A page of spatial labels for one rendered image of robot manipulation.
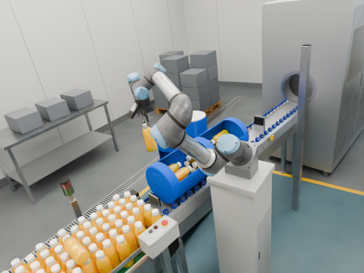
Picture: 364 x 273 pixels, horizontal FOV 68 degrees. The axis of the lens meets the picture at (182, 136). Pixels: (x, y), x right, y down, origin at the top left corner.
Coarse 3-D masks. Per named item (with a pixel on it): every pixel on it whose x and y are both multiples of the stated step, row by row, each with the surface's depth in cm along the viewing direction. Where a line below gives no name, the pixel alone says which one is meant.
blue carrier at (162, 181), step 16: (224, 128) 235; (240, 128) 215; (208, 144) 194; (160, 160) 184; (176, 160) 205; (160, 176) 171; (176, 176) 170; (192, 176) 178; (160, 192) 180; (176, 192) 170
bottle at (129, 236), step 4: (124, 232) 147; (128, 232) 148; (132, 232) 149; (124, 236) 147; (128, 236) 147; (132, 236) 148; (128, 240) 147; (132, 240) 149; (132, 244) 149; (136, 244) 153; (132, 248) 150; (136, 248) 153; (132, 252) 152
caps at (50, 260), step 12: (96, 216) 160; (72, 228) 153; (108, 228) 150; (84, 240) 143; (108, 240) 141; (120, 240) 140; (48, 252) 140; (96, 252) 135; (12, 264) 135; (36, 264) 133; (48, 264) 134; (72, 264) 130
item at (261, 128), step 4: (256, 116) 256; (260, 116) 254; (264, 116) 252; (256, 120) 256; (260, 120) 253; (264, 120) 253; (256, 124) 258; (260, 124) 255; (264, 124) 255; (256, 128) 262; (260, 128) 259; (264, 128) 257
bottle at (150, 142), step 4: (144, 128) 176; (148, 128) 177; (144, 132) 177; (148, 132) 177; (144, 136) 178; (148, 136) 177; (148, 140) 179; (152, 140) 180; (148, 144) 180; (152, 144) 181; (148, 148) 182; (152, 148) 182; (156, 148) 184
